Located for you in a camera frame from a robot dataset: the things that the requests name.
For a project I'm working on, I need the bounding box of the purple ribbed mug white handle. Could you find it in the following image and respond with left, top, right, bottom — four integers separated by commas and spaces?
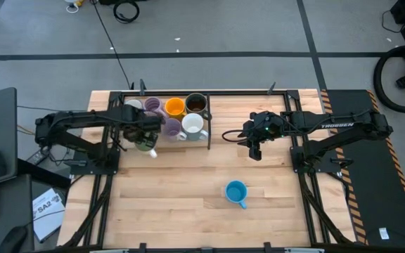
162, 117, 188, 142

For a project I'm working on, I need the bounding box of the black cable coil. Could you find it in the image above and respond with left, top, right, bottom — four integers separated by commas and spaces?
112, 0, 140, 25

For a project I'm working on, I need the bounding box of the black frame wooden shelf rack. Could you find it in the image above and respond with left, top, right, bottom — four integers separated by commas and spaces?
121, 93, 213, 150

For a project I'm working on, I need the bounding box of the white cable loop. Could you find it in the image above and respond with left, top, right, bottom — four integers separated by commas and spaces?
64, 0, 84, 14

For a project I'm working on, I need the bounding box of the teal mug white handle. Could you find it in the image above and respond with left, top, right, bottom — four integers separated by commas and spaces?
181, 112, 210, 142

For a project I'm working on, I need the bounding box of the black aluminium rig frame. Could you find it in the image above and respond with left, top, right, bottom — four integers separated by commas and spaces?
61, 89, 356, 253

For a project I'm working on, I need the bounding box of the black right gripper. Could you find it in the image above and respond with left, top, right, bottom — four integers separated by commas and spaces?
236, 111, 290, 162

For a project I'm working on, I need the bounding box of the black power adapter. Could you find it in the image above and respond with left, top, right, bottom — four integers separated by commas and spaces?
25, 148, 51, 166

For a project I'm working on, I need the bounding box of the white SA2 booklet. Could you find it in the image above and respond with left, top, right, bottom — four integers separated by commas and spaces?
32, 188, 66, 244

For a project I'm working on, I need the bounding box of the black vacuum hose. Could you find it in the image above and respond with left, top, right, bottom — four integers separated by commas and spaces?
373, 44, 405, 114

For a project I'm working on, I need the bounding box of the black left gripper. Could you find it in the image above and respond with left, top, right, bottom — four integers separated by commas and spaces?
121, 105, 163, 148

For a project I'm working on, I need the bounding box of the black hazard-striped floor mat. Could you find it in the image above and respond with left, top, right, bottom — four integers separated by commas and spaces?
320, 89, 405, 249

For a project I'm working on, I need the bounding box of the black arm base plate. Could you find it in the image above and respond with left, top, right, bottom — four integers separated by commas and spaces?
69, 147, 121, 176
290, 145, 342, 174

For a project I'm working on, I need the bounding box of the black computer mouse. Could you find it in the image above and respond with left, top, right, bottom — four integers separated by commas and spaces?
0, 226, 28, 253

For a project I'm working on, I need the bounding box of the light blue mug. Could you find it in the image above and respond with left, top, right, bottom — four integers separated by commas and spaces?
224, 180, 249, 210

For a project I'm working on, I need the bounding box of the green mug white handle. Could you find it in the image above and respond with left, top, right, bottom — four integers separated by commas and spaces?
134, 136, 160, 159

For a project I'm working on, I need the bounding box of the yellow mug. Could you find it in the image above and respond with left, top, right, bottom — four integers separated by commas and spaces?
164, 97, 186, 121

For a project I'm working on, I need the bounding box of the lilac stacked-ring mug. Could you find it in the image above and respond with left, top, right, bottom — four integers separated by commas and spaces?
143, 96, 169, 119

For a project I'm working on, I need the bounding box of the blue white patterned mug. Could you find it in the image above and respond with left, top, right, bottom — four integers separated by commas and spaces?
124, 98, 144, 112

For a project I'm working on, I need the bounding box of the long black floor cable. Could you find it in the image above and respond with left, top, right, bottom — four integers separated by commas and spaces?
89, 0, 135, 91

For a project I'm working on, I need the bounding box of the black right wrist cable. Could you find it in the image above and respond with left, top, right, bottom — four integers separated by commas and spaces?
221, 129, 249, 143

